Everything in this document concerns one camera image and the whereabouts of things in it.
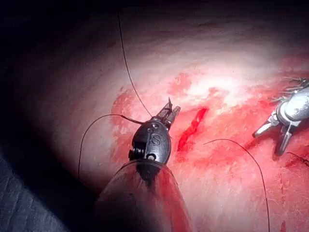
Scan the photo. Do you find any right arm needle driver jaw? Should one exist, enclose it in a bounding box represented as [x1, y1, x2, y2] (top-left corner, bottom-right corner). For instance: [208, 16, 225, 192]
[252, 118, 279, 139]
[274, 125, 295, 157]

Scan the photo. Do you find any left arm needle driver jaw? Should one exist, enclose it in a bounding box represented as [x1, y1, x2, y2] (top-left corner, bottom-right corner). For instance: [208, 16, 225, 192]
[168, 105, 182, 125]
[156, 101, 174, 123]

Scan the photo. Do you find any right arm needle driver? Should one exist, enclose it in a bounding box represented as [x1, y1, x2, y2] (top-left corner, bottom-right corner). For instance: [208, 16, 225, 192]
[267, 83, 309, 128]

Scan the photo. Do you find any left arm needle driver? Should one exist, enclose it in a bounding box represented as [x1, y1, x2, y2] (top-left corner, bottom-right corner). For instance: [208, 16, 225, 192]
[128, 117, 172, 167]

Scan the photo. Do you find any curved steel needle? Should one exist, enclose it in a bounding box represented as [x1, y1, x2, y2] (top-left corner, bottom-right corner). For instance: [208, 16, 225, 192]
[120, 96, 172, 125]

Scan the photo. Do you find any black thread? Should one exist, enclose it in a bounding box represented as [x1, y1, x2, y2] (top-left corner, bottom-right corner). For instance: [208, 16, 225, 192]
[77, 12, 309, 232]

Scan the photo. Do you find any blue stitching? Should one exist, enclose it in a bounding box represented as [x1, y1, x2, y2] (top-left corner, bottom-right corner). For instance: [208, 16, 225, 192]
[269, 76, 309, 102]

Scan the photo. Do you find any tissue pad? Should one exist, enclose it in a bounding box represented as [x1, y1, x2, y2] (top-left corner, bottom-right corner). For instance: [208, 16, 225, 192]
[14, 9, 309, 232]

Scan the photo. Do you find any grey cloth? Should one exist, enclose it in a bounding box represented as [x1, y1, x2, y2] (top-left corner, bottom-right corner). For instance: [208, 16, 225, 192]
[0, 153, 70, 232]

